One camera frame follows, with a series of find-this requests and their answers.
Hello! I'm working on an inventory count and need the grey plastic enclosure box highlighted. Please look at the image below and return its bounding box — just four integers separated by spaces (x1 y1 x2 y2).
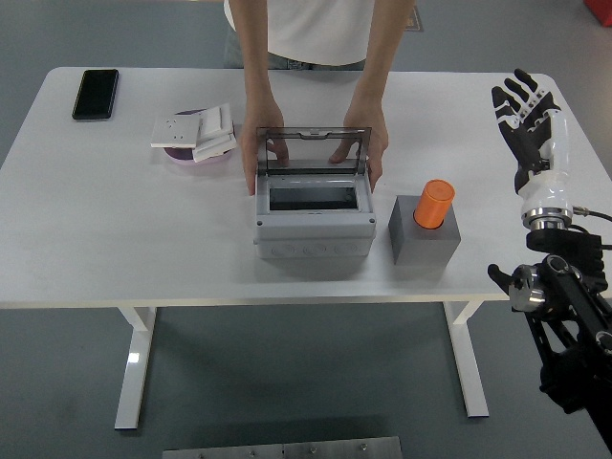
252 164 378 260

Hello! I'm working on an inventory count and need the orange cylindrical battery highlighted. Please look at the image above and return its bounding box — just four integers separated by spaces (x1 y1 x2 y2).
413 179 456 230

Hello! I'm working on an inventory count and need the person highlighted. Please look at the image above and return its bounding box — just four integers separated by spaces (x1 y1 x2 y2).
223 0 417 72

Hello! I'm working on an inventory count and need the black smartphone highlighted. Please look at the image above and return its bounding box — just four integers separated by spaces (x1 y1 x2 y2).
71 68 120 120

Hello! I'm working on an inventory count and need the white wall socket plate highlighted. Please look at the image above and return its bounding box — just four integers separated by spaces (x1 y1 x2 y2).
150 114 201 149

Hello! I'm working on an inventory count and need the grey metal plate with screws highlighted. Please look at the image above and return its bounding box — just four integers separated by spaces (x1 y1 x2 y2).
161 435 404 459

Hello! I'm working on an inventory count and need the white wall switch plate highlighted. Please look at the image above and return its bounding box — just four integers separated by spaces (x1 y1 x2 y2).
198 102 235 142
192 133 238 164

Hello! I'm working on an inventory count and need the grey block with round hole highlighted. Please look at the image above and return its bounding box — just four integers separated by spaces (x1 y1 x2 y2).
387 194 462 267

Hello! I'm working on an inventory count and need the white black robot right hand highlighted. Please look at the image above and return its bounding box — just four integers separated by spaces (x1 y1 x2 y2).
491 69 574 214

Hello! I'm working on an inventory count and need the red object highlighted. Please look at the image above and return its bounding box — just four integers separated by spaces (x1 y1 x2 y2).
582 0 612 28

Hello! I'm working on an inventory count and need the white table leg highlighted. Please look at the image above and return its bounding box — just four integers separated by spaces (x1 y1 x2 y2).
113 305 158 430
442 300 491 420

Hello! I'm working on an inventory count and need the pink round dish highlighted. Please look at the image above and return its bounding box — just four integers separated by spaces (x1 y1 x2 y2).
164 108 236 167

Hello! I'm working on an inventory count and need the brown floor sign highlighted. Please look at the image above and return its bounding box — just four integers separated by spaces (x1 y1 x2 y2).
404 4 425 33

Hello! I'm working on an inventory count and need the person's right hand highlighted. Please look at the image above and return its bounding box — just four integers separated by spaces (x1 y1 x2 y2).
238 98 290 197

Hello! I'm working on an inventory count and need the smoky transparent box lid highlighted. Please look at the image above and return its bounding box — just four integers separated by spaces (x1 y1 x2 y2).
255 126 373 176

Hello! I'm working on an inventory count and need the person's left hand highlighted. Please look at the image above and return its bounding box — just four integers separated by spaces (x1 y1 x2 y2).
328 104 389 193

